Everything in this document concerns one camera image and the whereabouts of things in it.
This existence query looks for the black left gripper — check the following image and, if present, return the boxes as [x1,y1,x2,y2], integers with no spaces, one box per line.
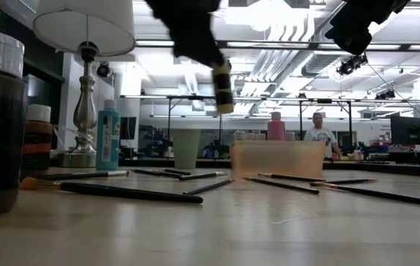
[145,0,231,70]

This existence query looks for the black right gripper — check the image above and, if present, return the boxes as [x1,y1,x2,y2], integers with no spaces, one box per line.
[324,0,410,56]

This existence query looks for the small yellow paint bottle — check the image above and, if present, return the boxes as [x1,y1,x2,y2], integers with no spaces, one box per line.
[211,61,235,115]

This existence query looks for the large pink paint bottle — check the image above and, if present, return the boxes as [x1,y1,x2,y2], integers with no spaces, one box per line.
[267,111,286,142]

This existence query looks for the large teal blue paint bottle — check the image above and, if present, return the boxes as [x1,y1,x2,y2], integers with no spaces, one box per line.
[95,98,121,171]

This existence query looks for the small rust brown paint bottle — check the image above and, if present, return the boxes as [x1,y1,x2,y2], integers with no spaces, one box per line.
[20,103,54,177]

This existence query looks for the green plastic cup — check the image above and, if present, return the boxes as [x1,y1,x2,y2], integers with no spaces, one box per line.
[171,129,202,170]

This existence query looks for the small black screen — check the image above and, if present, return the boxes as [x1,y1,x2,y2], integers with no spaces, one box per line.
[120,117,137,140]

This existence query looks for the black computer monitor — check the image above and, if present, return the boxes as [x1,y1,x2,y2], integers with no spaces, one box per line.
[390,115,420,146]

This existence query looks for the person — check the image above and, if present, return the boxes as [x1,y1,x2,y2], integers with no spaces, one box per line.
[303,112,343,160]

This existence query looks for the table lamp white shade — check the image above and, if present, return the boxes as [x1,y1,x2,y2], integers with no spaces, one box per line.
[32,0,137,169]

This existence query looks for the orange translucent plastic bin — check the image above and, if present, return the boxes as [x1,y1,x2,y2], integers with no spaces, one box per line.
[229,140,327,180]

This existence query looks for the wide paintbrush orange bristles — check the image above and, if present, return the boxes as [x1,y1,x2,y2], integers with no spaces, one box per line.
[19,176,204,205]

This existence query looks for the black background workbench frame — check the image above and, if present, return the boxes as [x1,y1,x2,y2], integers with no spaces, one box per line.
[120,94,355,160]

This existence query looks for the black round wall fixture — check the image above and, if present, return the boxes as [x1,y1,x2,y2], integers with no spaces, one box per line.
[97,61,112,78]

